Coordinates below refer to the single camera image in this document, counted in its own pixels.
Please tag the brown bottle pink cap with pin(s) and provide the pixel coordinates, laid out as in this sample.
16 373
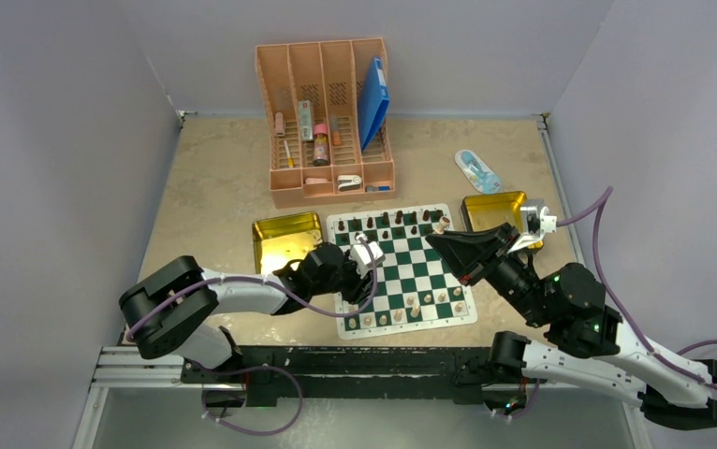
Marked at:
321 145

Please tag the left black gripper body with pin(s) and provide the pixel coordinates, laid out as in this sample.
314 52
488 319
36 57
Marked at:
350 283

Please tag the right gold tin tray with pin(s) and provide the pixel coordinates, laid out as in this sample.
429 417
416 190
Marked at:
484 212

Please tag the gold tin tray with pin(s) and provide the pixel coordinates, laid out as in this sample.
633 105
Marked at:
278 240
484 212

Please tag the blue folder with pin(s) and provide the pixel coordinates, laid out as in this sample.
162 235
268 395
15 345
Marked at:
373 103

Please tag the green white chess board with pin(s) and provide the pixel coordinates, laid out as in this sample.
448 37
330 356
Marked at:
412 268

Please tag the blue white packaged item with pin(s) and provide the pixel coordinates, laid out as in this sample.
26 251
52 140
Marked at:
483 179

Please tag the white green box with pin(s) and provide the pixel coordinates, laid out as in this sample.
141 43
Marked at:
306 120

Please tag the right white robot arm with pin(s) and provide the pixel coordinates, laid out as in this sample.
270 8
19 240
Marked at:
589 344

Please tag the white stapler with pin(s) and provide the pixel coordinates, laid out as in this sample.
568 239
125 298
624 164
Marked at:
347 183

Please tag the left gold tin tray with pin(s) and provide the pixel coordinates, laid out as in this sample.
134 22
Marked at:
278 240

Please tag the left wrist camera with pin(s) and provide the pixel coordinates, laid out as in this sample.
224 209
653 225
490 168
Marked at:
367 254

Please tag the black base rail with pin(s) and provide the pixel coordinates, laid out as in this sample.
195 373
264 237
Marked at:
463 375

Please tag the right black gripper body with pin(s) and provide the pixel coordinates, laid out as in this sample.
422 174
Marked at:
495 245

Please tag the pink desk organizer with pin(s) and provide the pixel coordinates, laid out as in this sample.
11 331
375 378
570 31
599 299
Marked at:
324 104

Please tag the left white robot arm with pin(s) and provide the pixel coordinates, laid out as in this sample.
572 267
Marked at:
166 313

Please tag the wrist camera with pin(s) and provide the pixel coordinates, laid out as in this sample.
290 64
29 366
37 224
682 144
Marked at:
367 254
537 222

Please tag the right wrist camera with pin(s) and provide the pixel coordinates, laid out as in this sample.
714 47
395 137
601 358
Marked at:
537 222

